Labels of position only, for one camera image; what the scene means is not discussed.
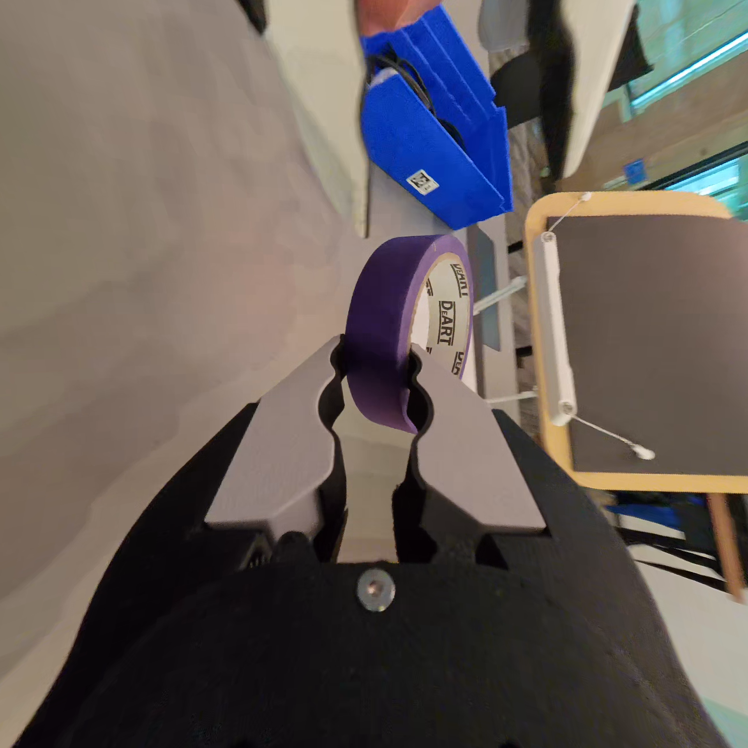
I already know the person's left hand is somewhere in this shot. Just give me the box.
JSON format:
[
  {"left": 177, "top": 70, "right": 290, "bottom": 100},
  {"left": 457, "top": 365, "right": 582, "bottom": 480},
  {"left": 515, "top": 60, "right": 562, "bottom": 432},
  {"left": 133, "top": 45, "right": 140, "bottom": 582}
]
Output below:
[{"left": 358, "top": 0, "right": 438, "bottom": 36}]

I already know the teal table mat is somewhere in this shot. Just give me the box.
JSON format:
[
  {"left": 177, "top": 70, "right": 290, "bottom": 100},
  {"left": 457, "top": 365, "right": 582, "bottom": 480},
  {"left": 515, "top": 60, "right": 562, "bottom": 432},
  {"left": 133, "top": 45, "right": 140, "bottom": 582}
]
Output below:
[{"left": 467, "top": 225, "right": 505, "bottom": 353}]

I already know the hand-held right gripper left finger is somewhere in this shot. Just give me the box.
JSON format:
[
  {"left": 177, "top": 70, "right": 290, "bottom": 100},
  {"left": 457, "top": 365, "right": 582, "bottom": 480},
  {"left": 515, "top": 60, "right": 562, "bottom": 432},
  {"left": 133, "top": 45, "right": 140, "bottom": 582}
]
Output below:
[{"left": 203, "top": 335, "right": 351, "bottom": 563}]

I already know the black cable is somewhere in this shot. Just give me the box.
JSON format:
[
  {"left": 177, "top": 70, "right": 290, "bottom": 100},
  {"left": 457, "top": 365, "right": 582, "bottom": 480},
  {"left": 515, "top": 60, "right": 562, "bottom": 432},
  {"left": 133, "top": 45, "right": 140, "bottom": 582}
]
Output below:
[{"left": 363, "top": 49, "right": 468, "bottom": 150}]

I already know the dark board with wooden rim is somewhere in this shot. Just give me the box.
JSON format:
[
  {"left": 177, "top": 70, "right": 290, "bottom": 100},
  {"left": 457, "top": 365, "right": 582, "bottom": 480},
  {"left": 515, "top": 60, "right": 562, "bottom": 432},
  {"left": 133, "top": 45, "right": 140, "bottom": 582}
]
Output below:
[{"left": 523, "top": 192, "right": 748, "bottom": 494}]

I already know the white cord with toggle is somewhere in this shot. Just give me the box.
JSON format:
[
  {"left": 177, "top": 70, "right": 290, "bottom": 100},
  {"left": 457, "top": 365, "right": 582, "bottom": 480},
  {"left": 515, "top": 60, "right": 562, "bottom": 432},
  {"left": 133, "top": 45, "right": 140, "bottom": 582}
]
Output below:
[{"left": 570, "top": 414, "right": 656, "bottom": 461}]

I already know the black panel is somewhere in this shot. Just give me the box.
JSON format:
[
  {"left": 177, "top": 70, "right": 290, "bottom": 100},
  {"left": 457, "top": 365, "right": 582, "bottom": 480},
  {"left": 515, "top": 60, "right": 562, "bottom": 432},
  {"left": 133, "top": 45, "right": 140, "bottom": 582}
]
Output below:
[{"left": 490, "top": 18, "right": 654, "bottom": 132}]

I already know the purple tape roll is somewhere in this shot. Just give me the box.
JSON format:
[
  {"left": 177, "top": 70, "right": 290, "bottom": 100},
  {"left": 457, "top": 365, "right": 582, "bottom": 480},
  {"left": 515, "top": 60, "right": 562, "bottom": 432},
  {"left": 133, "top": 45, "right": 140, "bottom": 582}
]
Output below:
[{"left": 345, "top": 235, "right": 474, "bottom": 434}]

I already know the thin white cord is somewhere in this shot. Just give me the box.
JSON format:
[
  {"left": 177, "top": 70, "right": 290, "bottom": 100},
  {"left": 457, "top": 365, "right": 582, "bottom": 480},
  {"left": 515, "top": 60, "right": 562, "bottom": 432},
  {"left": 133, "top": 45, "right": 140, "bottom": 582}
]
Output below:
[{"left": 546, "top": 192, "right": 593, "bottom": 236}]

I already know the blue plastic bin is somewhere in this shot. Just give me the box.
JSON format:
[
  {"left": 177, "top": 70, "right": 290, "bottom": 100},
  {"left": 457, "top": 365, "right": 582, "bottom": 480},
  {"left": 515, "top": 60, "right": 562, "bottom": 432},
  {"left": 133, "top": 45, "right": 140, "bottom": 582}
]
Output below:
[{"left": 358, "top": 5, "right": 515, "bottom": 230}]

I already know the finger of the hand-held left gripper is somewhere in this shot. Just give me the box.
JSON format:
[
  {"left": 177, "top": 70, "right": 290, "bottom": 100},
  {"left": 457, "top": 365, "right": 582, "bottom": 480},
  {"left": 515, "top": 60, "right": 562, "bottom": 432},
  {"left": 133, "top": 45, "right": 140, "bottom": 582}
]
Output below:
[
  {"left": 529, "top": 0, "right": 639, "bottom": 180},
  {"left": 266, "top": 0, "right": 372, "bottom": 239}
]

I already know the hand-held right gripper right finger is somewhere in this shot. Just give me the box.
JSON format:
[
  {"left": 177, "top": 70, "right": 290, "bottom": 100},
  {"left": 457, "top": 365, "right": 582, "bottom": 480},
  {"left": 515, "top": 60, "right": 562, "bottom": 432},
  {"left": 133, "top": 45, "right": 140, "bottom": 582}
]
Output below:
[{"left": 393, "top": 344, "right": 549, "bottom": 563}]

